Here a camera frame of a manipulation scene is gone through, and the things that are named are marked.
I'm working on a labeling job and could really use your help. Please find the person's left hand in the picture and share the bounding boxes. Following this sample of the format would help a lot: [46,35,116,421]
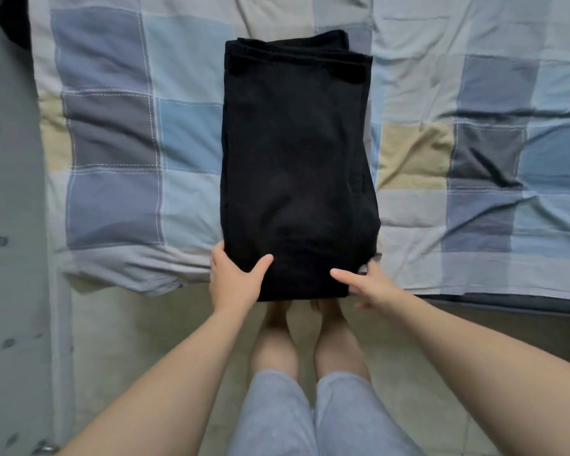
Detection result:
[209,242,276,319]

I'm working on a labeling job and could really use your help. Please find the person's right hand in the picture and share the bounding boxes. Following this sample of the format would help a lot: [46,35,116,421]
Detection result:
[329,259,410,314]

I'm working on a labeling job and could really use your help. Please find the black trousers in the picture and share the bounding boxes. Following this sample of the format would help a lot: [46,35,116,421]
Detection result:
[219,30,383,303]

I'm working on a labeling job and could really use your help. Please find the person's right forearm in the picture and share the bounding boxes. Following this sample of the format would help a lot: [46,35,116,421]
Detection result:
[384,289,570,456]

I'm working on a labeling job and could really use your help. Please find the person's left forearm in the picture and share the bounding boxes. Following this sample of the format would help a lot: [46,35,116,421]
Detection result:
[61,303,253,456]

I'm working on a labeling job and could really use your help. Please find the person's right leg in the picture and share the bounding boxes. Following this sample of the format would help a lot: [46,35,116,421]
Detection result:
[312,299,372,381]

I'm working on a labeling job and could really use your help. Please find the person's leg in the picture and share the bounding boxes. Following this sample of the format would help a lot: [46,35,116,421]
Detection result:
[312,299,372,381]
[249,301,300,381]

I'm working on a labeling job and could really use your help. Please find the person's left leg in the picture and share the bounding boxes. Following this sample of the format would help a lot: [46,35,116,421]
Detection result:
[249,301,300,381]

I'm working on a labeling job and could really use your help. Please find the person's white shorts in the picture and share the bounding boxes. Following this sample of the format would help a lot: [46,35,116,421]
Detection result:
[226,368,427,456]

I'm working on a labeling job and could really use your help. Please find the bed with plaid sheet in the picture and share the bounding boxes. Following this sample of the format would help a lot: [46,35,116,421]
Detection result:
[28,0,570,314]

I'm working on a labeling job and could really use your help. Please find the plaid quilt with orange tags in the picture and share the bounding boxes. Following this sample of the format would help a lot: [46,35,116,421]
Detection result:
[28,0,376,298]

